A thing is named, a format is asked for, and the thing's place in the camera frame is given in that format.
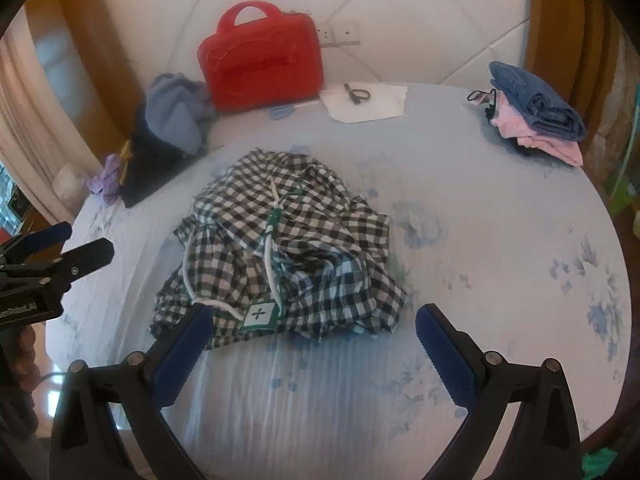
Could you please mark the folded pink clothes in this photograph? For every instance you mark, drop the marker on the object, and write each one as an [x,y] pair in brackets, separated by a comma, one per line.
[515,127]

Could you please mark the wooden headboard frame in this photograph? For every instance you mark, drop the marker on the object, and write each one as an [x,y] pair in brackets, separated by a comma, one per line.
[565,20]

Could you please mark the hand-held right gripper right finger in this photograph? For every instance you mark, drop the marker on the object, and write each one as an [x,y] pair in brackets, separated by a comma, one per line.
[445,355]

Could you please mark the dark navy cloth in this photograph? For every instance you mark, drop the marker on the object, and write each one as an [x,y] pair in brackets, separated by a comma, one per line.
[145,170]

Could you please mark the purple cloth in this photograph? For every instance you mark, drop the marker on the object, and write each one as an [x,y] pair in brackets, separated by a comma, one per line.
[107,180]

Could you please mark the folded denim jeans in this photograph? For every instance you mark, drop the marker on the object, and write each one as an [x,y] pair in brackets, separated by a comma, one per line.
[530,95]

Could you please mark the person's left forearm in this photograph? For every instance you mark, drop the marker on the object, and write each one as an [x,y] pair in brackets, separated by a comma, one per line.
[20,375]

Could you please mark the white padded headboard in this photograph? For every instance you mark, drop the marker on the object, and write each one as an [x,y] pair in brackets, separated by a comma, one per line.
[400,10]

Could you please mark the blue-grey cloth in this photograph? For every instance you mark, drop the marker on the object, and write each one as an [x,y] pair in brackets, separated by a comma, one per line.
[172,115]

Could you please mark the beige curtain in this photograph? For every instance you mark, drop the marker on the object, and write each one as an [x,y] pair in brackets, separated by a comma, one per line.
[20,110]

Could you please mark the white paper sheet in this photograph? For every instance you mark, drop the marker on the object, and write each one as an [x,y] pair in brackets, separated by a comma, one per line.
[380,107]

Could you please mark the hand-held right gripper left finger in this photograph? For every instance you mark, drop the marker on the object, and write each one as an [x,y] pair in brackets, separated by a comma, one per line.
[182,355]

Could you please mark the black white checkered garment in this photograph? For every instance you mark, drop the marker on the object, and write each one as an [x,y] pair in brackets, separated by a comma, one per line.
[310,260]

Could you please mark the black white hair band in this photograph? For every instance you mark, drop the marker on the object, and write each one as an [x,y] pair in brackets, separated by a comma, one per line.
[482,97]

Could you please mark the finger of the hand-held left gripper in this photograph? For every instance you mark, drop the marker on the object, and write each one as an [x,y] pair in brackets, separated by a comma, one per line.
[50,234]
[85,257]

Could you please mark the yellow cloth piece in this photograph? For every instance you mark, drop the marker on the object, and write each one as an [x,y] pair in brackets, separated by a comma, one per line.
[126,150]

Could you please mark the green cloth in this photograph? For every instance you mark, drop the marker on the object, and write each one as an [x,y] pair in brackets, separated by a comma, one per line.
[600,465]

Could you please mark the red plastic carry case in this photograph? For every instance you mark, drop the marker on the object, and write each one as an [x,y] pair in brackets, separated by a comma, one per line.
[260,70]

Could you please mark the white wall socket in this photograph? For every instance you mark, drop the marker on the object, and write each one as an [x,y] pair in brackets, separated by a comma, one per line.
[340,33]

